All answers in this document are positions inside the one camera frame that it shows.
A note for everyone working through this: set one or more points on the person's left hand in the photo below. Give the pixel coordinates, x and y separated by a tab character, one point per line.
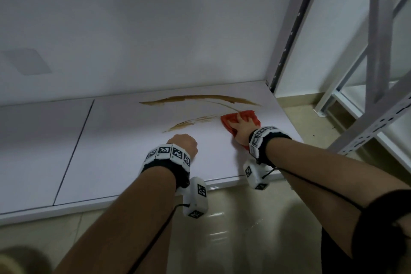
184	143

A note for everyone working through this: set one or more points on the white metal shelf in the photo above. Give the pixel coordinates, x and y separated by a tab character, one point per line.
112	148

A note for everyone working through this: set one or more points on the black left wristband with markers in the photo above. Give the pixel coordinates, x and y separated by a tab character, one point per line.
168	163

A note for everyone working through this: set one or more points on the black wristband with markers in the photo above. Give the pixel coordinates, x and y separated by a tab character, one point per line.
168	163
263	142

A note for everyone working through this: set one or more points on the blank white wall plate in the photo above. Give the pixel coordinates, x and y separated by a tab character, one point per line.
27	62

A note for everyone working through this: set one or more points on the person's right hand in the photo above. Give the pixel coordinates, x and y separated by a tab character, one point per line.
245	127

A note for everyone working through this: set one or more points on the black right wristband with markers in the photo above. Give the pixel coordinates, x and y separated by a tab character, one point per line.
263	142

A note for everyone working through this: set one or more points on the person's right forearm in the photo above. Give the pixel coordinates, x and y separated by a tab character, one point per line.
321	171

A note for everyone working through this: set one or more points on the red cleaning cloth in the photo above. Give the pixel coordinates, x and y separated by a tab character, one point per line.
228	121

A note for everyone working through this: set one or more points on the person's left forearm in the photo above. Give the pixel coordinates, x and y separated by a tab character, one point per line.
118	225

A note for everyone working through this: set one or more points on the yellow plastic basin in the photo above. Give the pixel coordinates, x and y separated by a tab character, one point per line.
8	265

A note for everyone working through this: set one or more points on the white metal storage rack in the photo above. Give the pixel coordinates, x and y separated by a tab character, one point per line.
379	58

